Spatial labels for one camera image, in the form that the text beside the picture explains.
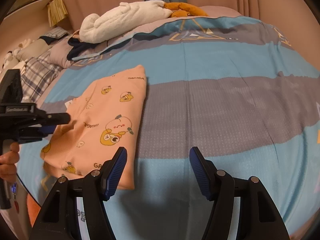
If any pink cartoon print garment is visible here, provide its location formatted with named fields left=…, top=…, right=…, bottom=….
left=40, top=65, right=147, bottom=190

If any person's left hand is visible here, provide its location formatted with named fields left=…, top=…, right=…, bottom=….
left=0, top=142, right=20, bottom=184

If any plaid pillow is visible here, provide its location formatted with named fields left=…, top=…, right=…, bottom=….
left=21, top=50, right=63, bottom=102

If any mauve pillow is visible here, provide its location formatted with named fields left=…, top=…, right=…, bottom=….
left=47, top=36, right=101, bottom=69

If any dark navy garment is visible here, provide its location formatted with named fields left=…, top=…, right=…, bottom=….
left=67, top=37, right=108, bottom=61

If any blue grey patterned duvet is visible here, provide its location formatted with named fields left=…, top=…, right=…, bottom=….
left=15, top=15, right=320, bottom=240

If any straw tassel hanging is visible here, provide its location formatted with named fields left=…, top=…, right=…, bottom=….
left=47, top=0, right=68, bottom=27

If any white goose plush toy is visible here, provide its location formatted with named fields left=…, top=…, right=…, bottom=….
left=79, top=0, right=208, bottom=44

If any wooden shelf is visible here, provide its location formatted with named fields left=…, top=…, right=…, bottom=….
left=0, top=0, right=56, bottom=55

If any pink curtain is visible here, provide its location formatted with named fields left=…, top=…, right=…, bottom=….
left=63, top=0, right=319, bottom=67

